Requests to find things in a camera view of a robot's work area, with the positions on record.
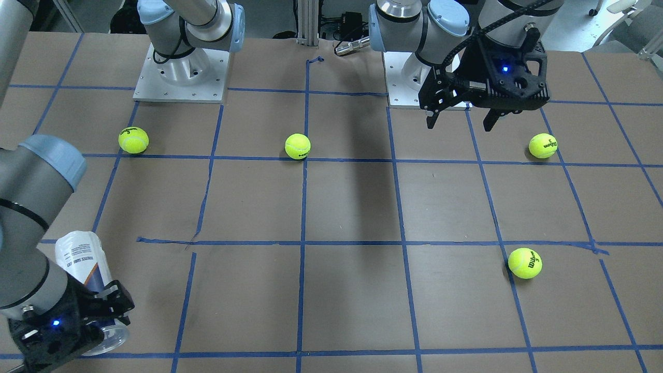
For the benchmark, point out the yellow tennis ball centre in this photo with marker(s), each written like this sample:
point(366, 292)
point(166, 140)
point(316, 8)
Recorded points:
point(297, 146)

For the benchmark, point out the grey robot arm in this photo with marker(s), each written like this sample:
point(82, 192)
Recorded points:
point(38, 177)
point(439, 31)

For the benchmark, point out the yellow tennis ball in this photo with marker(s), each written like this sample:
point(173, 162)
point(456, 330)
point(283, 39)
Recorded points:
point(133, 140)
point(525, 263)
point(297, 146)
point(542, 146)

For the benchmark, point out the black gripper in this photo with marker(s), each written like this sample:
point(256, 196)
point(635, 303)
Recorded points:
point(472, 68)
point(77, 306)

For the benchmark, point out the silver metal connector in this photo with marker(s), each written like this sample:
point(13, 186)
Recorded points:
point(344, 48)

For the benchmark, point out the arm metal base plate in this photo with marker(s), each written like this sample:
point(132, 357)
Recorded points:
point(404, 75)
point(200, 77)

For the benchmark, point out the white tennis ball can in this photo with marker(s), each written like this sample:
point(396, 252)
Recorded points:
point(80, 253)

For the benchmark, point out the aluminium frame post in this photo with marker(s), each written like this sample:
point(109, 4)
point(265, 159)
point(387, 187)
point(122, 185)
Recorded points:
point(307, 23)

